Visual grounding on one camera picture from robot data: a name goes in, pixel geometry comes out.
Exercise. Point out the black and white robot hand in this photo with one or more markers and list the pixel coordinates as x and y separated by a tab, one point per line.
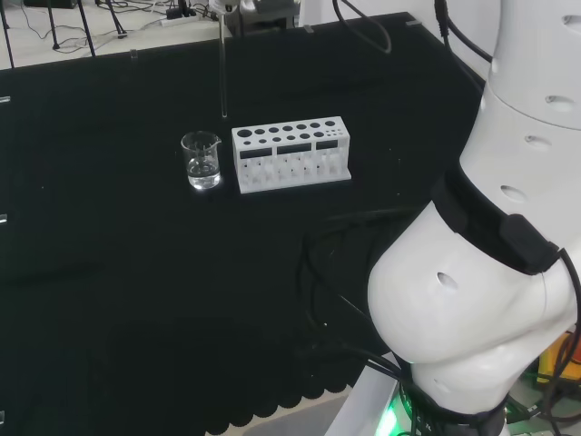
261	18

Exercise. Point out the clear glass rod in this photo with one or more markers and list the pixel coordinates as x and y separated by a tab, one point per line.
223	68

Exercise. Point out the white test tube rack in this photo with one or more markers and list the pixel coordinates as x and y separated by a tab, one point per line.
290	154

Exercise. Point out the glass beaker with water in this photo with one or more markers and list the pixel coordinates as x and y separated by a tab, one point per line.
202	163

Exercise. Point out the white power strip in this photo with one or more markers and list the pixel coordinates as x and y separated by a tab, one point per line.
181	18

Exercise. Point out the black tripod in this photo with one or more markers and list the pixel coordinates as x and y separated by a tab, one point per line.
86	32
6	41

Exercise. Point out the black bench cloth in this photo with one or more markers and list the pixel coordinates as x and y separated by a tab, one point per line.
136	272

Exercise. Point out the yellow stop button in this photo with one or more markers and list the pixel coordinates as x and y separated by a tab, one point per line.
556	363

